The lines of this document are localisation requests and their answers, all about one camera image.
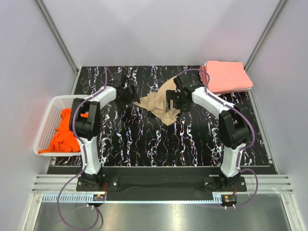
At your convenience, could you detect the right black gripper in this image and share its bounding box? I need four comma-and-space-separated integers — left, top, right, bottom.
166, 90, 191, 114

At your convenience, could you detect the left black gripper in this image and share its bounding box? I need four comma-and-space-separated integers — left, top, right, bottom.
115, 84, 140, 110

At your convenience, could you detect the beige t shirt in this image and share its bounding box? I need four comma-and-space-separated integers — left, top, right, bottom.
133, 77, 180, 126

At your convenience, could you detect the white plastic laundry basket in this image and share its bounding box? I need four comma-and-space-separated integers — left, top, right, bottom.
33, 95, 88, 157

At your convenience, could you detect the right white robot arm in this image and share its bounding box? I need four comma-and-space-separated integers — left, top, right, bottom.
166, 76, 254, 191

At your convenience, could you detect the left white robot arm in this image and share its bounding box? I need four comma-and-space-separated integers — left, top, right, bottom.
69, 73, 139, 191

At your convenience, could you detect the folded pink t shirt stack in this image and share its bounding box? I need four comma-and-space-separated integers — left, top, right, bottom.
199, 61, 253, 95

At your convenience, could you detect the orange t shirt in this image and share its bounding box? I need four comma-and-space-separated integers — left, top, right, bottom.
38, 108, 80, 154

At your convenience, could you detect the left aluminium frame post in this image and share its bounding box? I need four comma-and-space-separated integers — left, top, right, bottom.
35, 0, 81, 75

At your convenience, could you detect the aluminium frame post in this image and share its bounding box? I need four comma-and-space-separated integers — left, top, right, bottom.
35, 0, 81, 75
244, 0, 289, 70

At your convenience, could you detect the white slotted cable duct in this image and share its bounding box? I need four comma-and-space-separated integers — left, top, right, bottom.
42, 193, 222, 204

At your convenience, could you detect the right aluminium frame post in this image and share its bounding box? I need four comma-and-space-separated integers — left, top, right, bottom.
244, 0, 289, 70

